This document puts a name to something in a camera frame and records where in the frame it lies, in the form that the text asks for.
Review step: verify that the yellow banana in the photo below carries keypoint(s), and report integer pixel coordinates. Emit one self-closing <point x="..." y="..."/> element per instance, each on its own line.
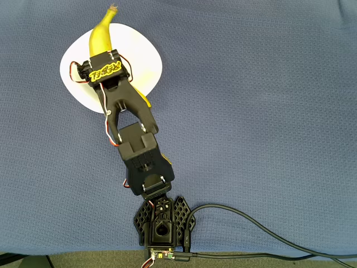
<point x="99" y="36"/>

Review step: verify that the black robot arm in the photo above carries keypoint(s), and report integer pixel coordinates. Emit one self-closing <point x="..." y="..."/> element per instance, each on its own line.
<point x="139" y="156"/>

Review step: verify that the blue woven table cloth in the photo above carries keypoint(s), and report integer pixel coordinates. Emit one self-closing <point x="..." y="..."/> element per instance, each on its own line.
<point x="279" y="139"/>

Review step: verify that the small controller circuit board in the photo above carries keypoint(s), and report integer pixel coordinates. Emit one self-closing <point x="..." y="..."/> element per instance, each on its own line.
<point x="161" y="255"/>

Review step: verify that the white rounded square plate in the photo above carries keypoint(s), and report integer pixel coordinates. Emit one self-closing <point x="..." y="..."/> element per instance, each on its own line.
<point x="139" y="56"/>

